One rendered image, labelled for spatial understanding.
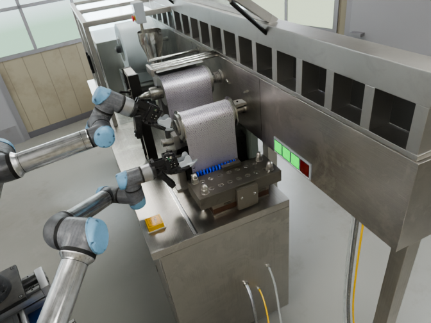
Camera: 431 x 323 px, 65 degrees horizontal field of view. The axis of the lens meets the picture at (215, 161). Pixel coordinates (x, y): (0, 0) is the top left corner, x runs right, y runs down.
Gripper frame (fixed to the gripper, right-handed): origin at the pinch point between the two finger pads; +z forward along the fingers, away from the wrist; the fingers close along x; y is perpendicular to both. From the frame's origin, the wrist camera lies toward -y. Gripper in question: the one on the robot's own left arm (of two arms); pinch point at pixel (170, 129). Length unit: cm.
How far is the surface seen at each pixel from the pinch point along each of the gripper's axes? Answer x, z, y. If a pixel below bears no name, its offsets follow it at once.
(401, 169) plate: -88, 18, 36
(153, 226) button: -21.2, 4.5, -37.5
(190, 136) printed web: -8.1, 6.1, 2.7
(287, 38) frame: -37, 4, 53
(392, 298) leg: -85, 74, -7
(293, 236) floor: 17, 140, -46
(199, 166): -8.1, 18.0, -9.0
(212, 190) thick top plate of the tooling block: -24.5, 19.4, -11.5
